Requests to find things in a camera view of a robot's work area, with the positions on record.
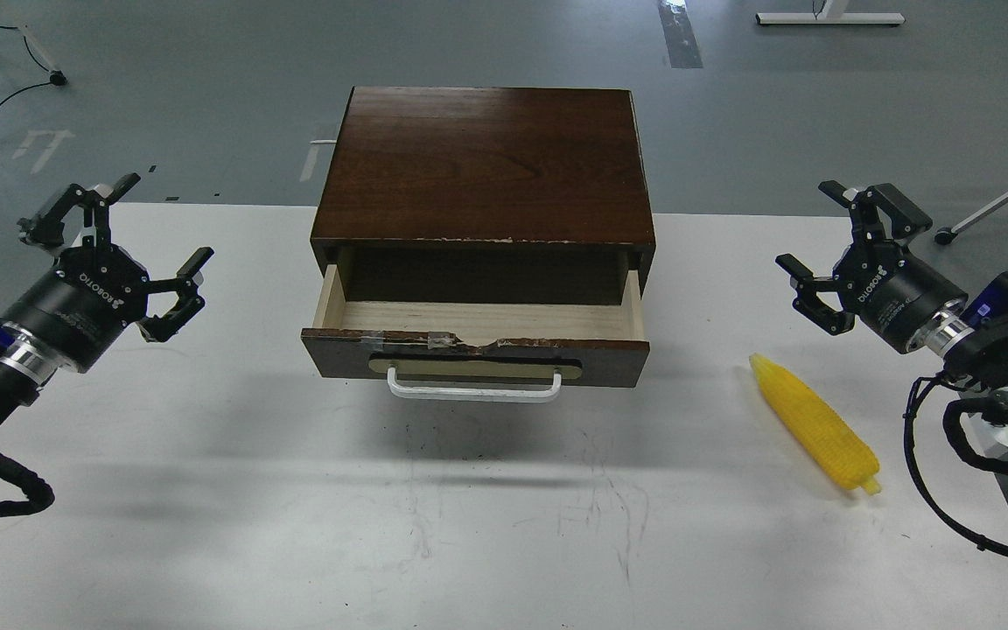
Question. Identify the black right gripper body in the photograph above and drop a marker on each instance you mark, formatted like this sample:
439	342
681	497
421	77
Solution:
893	292

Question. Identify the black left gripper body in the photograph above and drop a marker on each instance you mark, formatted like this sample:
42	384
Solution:
82	305

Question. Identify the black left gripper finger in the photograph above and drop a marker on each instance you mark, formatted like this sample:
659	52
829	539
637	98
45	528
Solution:
45	229
185	285

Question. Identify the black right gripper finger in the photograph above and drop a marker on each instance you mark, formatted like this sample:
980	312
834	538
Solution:
881	215
807	287

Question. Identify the yellow plastic corn cob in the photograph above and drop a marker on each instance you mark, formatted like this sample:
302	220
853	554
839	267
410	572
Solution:
842	455

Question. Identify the wooden drawer with white handle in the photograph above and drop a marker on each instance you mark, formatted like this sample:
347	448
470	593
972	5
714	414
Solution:
423	346

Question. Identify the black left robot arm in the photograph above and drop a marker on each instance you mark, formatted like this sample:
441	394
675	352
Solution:
26	366

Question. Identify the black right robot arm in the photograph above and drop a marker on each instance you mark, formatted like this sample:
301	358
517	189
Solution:
972	342

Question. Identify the dark wooden drawer cabinet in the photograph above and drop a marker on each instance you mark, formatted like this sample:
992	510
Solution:
535	176

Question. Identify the white table base top right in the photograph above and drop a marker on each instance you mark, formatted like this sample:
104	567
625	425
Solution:
830	13

